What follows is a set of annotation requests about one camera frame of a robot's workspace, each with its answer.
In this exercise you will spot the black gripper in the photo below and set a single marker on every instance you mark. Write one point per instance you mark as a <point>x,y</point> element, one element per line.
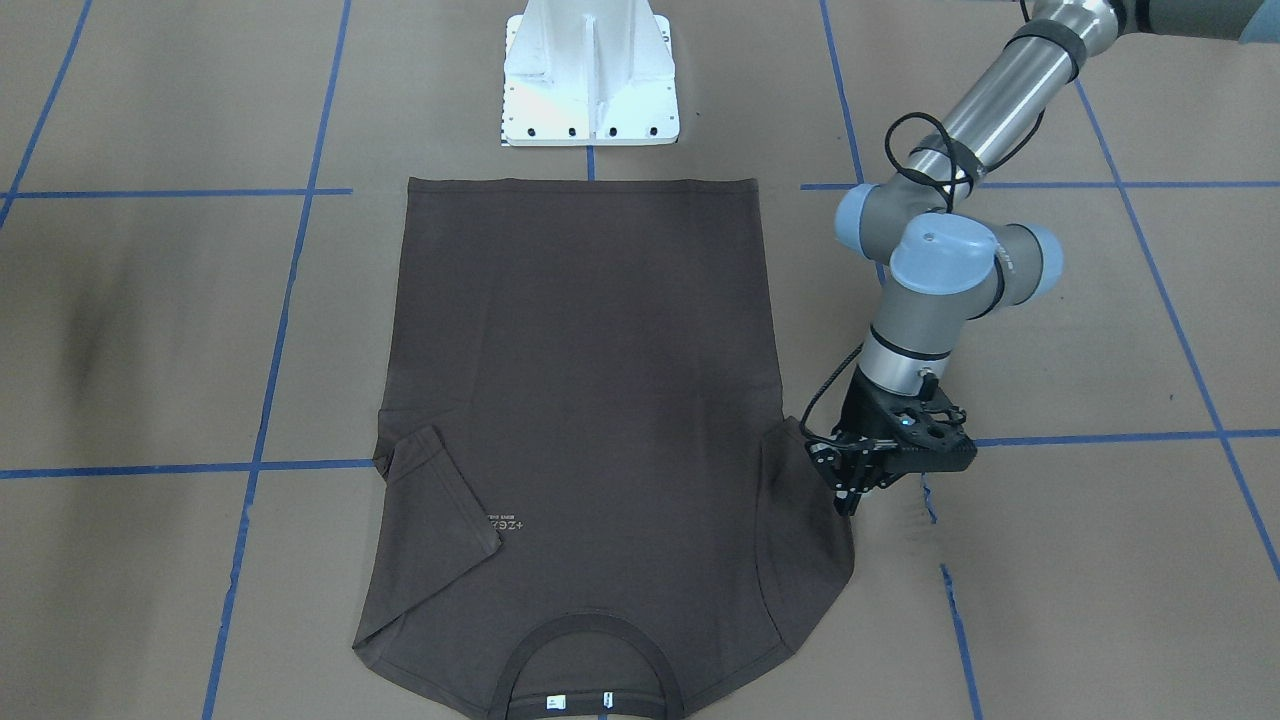
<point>859,411</point>

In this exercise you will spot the dark brown t-shirt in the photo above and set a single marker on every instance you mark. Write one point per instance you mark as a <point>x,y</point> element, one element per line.
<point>594,501</point>

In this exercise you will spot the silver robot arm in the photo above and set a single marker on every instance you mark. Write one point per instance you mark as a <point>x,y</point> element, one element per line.
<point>944,269</point>

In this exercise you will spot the brown paper table cover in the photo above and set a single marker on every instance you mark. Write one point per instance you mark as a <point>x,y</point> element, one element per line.
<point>202,212</point>

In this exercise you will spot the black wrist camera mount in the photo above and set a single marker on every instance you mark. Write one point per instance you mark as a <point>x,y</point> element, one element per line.
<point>928,436</point>

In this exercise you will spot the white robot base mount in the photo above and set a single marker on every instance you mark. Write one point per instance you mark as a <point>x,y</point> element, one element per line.
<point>589,73</point>

